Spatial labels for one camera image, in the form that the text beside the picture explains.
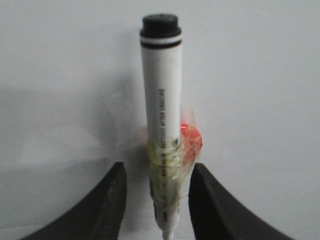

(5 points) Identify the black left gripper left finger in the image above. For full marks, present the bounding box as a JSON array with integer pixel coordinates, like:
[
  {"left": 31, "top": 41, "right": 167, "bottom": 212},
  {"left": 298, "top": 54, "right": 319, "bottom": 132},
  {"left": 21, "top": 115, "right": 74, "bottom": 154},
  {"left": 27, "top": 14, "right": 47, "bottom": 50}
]
[{"left": 24, "top": 162, "right": 127, "bottom": 240}]

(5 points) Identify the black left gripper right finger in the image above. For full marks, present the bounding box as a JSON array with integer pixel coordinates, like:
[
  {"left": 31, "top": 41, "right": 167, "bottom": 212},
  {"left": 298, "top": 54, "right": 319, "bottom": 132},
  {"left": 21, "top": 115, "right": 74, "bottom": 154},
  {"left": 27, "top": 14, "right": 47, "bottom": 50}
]
[{"left": 188, "top": 163, "right": 291, "bottom": 240}]

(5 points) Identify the white black whiteboard marker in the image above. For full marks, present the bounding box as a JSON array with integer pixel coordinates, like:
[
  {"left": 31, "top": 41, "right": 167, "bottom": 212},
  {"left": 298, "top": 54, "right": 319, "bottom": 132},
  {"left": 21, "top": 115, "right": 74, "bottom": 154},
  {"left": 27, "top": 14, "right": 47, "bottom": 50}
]
[{"left": 140, "top": 13, "right": 182, "bottom": 240}]

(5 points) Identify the white whiteboard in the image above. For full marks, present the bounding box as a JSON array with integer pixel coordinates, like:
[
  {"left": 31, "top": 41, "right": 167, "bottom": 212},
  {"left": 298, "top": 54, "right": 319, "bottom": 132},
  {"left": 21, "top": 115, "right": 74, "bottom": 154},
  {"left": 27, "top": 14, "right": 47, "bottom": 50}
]
[{"left": 0, "top": 0, "right": 320, "bottom": 240}]

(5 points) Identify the clear adhesive tape wrap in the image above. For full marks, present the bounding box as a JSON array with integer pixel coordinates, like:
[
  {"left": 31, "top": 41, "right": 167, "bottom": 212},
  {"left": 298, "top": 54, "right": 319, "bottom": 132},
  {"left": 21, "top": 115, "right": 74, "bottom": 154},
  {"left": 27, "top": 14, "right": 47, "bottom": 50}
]
[{"left": 147, "top": 105, "right": 200, "bottom": 208}]

